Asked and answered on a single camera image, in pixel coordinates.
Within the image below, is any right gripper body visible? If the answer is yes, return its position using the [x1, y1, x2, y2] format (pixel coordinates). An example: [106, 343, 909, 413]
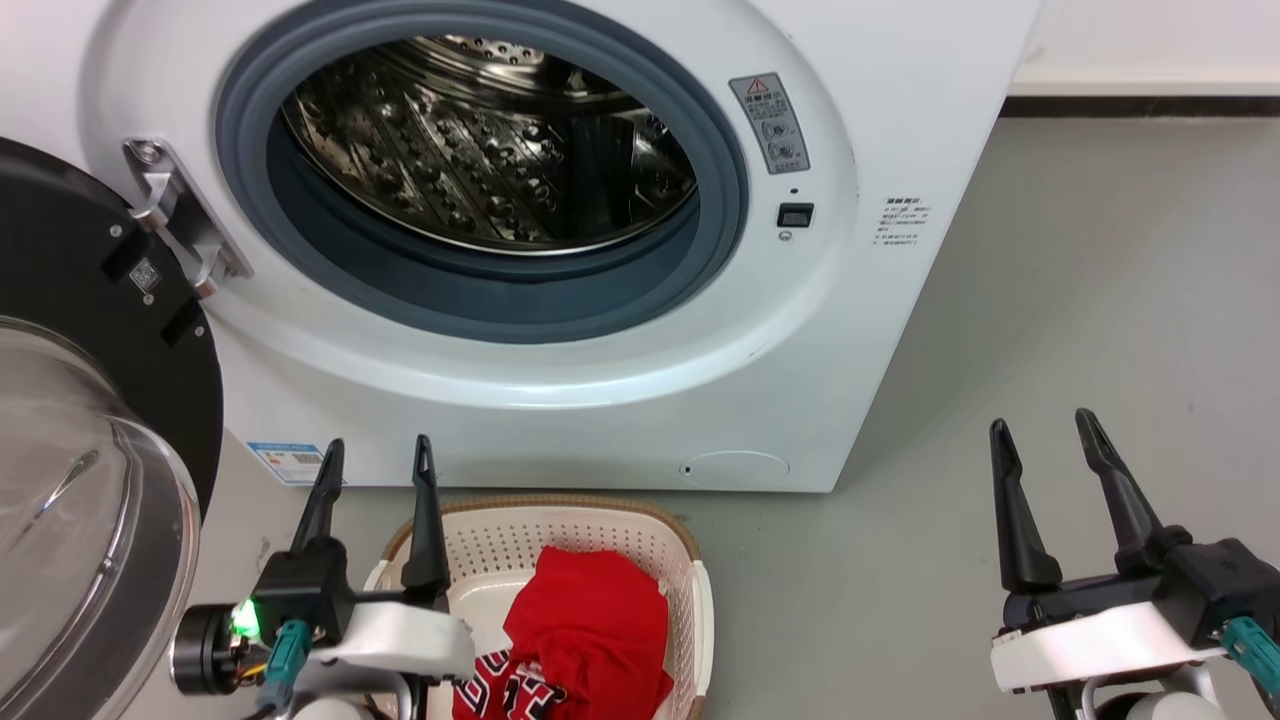
[990, 538, 1280, 693]

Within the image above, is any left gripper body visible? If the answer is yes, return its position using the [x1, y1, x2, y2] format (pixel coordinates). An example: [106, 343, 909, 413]
[170, 538, 477, 697]

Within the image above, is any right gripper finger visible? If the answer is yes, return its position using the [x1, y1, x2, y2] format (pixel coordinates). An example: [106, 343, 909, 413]
[989, 418, 1064, 594]
[1075, 408, 1193, 574]

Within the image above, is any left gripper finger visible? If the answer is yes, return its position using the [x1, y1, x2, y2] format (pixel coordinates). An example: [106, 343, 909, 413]
[290, 438, 347, 556]
[402, 434, 452, 593]

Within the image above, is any red jersey garment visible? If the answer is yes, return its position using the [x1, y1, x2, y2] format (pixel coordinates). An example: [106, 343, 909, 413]
[452, 546, 675, 720]

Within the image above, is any cream perforated laundry basket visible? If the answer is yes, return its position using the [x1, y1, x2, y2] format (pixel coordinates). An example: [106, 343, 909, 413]
[362, 495, 715, 720]

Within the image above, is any washing machine door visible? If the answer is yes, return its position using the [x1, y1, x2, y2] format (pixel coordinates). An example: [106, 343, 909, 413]
[0, 137, 224, 720]

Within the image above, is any stainless steel washing machine drum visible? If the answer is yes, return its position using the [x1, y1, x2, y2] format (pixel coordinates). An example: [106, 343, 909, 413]
[280, 35, 699, 256]

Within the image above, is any blue energy label sticker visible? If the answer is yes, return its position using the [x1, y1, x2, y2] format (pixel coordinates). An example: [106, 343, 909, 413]
[247, 441, 346, 487]

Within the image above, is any white front-load washing machine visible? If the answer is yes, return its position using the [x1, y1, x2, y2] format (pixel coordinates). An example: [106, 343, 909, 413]
[0, 0, 1046, 493]

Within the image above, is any round filter cover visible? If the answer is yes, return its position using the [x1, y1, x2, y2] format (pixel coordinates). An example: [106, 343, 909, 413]
[680, 450, 791, 491]

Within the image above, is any metal door hinge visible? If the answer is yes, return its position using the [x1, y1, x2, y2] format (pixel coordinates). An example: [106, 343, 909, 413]
[124, 138, 253, 299]

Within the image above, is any dark baseboard strip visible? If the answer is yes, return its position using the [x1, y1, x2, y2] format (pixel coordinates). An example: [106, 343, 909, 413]
[1000, 95, 1280, 119]

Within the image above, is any grey warning sticker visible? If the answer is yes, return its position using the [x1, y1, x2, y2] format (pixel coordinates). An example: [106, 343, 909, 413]
[729, 72, 811, 176]

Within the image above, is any teal cable connector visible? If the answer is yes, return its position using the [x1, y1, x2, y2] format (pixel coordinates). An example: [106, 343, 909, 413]
[1222, 617, 1280, 696]
[262, 620, 313, 711]

